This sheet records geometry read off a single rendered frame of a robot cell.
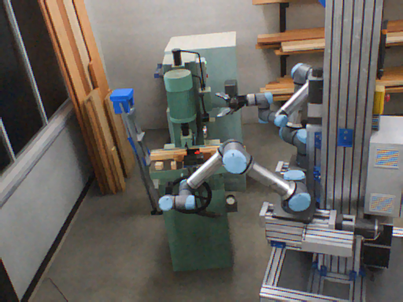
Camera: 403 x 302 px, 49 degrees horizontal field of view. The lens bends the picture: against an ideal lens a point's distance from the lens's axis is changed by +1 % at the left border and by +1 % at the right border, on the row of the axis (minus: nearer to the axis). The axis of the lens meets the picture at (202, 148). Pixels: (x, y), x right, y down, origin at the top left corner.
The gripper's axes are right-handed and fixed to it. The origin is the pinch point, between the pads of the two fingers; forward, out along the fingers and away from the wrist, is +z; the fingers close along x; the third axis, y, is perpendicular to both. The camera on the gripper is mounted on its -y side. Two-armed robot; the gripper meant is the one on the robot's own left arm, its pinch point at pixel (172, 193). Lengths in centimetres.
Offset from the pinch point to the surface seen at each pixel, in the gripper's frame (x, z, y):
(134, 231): -47, 109, 42
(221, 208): 29.6, 36.2, 14.5
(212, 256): 21, 57, 53
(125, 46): -77, 230, -152
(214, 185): 25.4, 26.6, -2.3
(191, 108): 13, 9, -53
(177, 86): 5, -1, -66
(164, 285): -14, 52, 72
